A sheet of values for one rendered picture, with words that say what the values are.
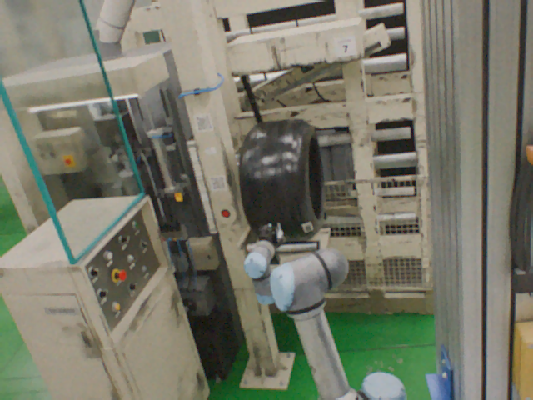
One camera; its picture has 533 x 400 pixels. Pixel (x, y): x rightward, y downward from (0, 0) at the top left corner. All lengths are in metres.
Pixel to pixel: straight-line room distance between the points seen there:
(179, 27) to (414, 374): 2.08
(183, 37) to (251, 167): 0.59
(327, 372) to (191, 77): 1.31
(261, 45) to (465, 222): 1.65
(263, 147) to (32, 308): 1.09
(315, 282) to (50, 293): 1.04
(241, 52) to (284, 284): 1.30
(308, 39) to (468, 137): 1.58
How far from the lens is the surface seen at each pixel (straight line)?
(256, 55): 2.32
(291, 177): 2.00
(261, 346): 2.79
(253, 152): 2.07
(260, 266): 1.66
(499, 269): 0.87
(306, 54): 2.27
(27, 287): 2.03
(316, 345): 1.40
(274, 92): 2.48
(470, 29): 0.72
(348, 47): 2.25
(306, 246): 2.25
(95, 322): 1.97
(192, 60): 2.13
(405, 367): 2.93
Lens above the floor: 2.06
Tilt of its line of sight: 25 degrees down
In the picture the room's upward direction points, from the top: 11 degrees counter-clockwise
